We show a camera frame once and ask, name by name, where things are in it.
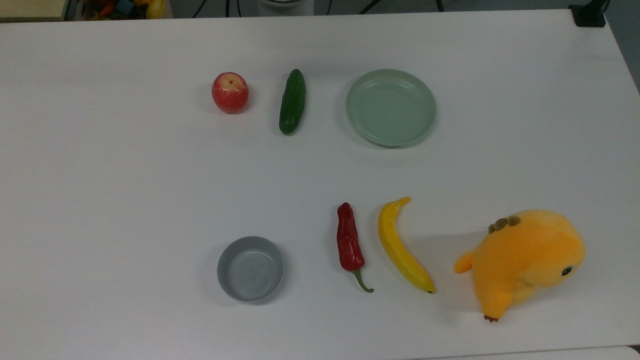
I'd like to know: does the red apple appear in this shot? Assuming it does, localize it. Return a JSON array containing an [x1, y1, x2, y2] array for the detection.
[[211, 71, 250, 115]]

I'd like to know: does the grey bowl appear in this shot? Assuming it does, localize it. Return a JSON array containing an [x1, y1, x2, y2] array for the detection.
[[216, 235, 285, 303]]

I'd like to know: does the red chili pepper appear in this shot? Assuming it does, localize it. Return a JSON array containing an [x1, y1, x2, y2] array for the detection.
[[336, 202, 375, 294]]

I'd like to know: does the green cucumber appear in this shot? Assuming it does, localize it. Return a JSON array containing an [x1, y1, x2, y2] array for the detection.
[[278, 68, 307, 136]]

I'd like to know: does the pale green plate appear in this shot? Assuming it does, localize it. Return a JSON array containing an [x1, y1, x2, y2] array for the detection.
[[346, 68, 437, 148]]

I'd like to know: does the yellow banana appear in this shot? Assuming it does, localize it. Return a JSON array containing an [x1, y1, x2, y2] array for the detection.
[[377, 196, 436, 295]]

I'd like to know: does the orange plush toy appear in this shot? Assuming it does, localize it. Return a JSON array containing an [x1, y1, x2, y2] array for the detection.
[[453, 208, 587, 323]]

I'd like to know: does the box of colourful toys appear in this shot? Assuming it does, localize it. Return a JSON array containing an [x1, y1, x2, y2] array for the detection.
[[75, 0, 174, 21]]

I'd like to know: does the black table clamp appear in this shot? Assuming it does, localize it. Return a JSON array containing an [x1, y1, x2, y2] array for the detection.
[[569, 0, 609, 28]]

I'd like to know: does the beige wooden cabinet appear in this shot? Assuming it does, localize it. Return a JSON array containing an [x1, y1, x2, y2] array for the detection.
[[0, 0, 69, 23]]

